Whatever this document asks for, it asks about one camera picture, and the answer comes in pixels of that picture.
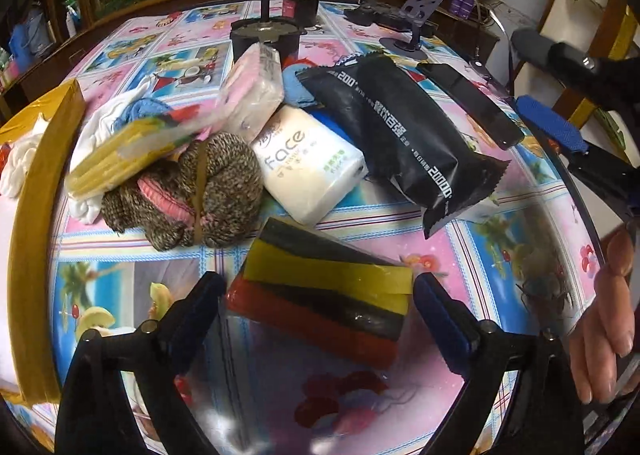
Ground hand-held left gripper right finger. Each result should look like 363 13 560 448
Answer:
412 272 586 455

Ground black clamp tool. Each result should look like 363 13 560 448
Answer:
345 0 416 31

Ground dark bottle with cork cap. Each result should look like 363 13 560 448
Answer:
281 0 320 30

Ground white bottle green cap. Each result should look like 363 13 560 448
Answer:
66 0 82 38

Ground white cloth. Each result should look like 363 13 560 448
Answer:
67 92 166 226

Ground black wipes packet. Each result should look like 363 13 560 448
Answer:
295 54 511 241

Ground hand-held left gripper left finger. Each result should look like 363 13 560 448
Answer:
54 271 236 455

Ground blue towel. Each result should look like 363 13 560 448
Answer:
282 55 361 111

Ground black round holder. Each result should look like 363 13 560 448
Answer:
230 0 307 68

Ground yellow cloth pack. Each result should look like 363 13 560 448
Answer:
65 108 231 201

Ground light blue knit cloth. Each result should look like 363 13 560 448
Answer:
112 98 173 129

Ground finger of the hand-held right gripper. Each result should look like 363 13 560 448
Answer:
515 95 640 221
510 28 640 108

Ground black phone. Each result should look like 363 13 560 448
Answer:
416 62 525 150

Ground striped sponge pack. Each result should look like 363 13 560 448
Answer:
226 216 415 371

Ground speckled knit bundle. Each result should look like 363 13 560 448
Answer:
100 132 266 252

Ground pink tissue pack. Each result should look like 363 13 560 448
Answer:
220 42 286 143

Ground white tissue pack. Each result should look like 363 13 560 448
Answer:
250 105 368 226

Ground person's right hand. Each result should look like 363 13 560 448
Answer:
569 225 640 404

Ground yellow taped cardboard box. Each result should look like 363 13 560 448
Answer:
0 78 87 406

